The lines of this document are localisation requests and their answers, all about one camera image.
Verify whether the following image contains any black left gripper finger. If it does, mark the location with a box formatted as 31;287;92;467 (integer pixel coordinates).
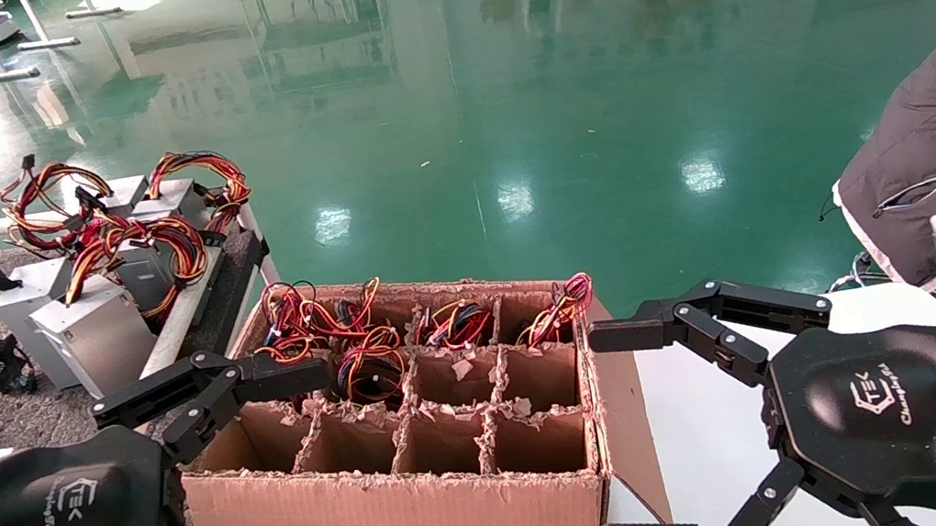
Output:
85;332;345;478

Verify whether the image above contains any grey power supply stack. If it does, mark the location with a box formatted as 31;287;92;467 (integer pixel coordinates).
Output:
117;202;290;380

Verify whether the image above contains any silver power supply unit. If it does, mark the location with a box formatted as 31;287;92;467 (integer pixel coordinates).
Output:
25;269;165;408
0;255;93;399

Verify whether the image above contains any white cable bundle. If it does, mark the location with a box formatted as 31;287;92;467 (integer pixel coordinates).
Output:
822;249;895;296

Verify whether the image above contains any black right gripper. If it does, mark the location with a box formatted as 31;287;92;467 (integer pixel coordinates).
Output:
753;311;936;526

